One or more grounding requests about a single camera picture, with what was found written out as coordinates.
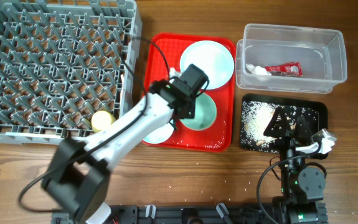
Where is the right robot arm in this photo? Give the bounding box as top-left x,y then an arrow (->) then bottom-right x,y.
257,108 -> 336,223

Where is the white plastic spoon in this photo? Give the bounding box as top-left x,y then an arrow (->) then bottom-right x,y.
119,74 -> 125,117

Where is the yellow plastic cup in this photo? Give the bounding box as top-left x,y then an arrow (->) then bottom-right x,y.
91,111 -> 116,133

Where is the red sauce packet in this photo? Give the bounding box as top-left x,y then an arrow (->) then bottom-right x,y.
265,62 -> 303,77

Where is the light green bowl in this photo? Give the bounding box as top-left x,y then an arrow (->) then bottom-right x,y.
181,93 -> 217,131

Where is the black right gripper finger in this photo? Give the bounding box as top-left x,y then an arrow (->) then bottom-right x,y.
263,108 -> 293,138
294,116 -> 313,145

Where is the light blue plate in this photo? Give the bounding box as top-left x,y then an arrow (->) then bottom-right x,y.
179,40 -> 235,90

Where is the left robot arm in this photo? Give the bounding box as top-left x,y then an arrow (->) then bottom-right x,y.
41,64 -> 209,223

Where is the black waste bin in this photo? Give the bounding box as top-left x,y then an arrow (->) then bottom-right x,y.
239,93 -> 328,154

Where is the light blue bowl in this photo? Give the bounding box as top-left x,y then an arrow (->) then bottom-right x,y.
143,123 -> 174,144

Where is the white napkin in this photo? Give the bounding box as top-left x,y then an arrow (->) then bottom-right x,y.
245,63 -> 271,76

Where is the red plastic tray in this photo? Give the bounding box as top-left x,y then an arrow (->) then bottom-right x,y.
144,33 -> 235,152

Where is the grey plastic dishwasher rack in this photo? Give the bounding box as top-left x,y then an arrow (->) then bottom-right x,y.
0,0 -> 142,144

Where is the clear plastic storage bin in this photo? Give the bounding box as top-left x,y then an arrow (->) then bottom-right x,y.
235,24 -> 347,94

